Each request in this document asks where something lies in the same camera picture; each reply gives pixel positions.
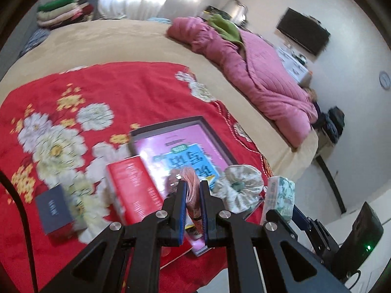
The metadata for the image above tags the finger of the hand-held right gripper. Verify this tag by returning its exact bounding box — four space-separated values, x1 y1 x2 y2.
293 205 339 252
265 210 298 240

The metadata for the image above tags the black cable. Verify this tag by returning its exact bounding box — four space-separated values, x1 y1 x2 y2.
0 171 39 293

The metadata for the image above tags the stack of folded clothes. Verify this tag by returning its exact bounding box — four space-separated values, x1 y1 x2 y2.
37 0 100 26

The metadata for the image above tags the red cardboard box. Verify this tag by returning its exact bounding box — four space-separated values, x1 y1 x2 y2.
105 155 165 225

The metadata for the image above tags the pink quilt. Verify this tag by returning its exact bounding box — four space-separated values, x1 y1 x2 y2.
167 17 318 148

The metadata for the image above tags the dark blue patterned cloth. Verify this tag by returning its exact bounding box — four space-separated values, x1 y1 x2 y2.
19 27 51 57

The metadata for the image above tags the green cloth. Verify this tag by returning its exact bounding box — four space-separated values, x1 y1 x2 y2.
208 14 242 43

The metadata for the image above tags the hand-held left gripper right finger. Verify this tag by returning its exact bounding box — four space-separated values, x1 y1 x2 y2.
199 181 352 293

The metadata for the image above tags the pink picture book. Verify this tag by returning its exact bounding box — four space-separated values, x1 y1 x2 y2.
128 115 265 257

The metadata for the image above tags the beige bed sheet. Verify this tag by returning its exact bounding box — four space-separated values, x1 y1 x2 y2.
0 19 320 184

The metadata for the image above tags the dark yellow-edged book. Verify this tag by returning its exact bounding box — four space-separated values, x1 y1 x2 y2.
203 5 229 19

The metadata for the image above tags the red floral blanket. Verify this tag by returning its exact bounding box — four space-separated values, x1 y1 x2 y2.
0 62 275 293

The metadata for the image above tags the white green floral scrunchie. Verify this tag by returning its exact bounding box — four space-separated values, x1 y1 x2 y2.
211 164 265 216

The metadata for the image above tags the white dresser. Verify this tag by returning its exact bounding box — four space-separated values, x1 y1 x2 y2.
275 44 314 84

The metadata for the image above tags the dark cardboard box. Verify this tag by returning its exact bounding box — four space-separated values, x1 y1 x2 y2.
35 186 75 235

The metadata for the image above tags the white curved metal frame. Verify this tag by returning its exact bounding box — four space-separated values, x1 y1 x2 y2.
221 0 249 22

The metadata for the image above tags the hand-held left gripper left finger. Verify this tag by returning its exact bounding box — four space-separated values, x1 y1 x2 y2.
40 181 188 293

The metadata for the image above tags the dark bag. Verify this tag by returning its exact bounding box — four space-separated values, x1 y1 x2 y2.
315 106 345 144

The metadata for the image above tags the black metal bar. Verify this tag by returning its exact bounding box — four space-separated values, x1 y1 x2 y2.
316 155 347 215

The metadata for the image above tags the black wall television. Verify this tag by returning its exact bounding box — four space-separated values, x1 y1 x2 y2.
276 7 331 57

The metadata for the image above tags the grey quilted headboard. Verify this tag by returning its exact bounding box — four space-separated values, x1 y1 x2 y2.
0 6 40 68

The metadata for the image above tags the mint green tissue pack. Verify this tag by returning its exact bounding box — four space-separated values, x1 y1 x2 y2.
261 175 296 225

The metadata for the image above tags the pink sponge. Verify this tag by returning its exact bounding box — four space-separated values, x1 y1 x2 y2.
165 166 204 220

